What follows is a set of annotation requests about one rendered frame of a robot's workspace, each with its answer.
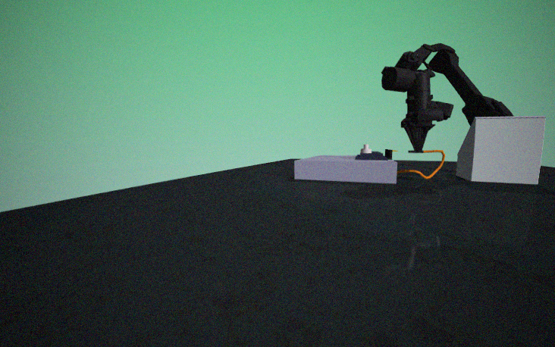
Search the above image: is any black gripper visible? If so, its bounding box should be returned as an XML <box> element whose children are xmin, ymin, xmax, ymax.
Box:
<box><xmin>400</xmin><ymin>91</ymin><xmax>444</xmax><ymax>152</ymax></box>

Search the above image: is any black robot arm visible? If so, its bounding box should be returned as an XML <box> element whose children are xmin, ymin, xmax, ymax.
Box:
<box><xmin>381</xmin><ymin>43</ymin><xmax>513</xmax><ymax>126</ymax></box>

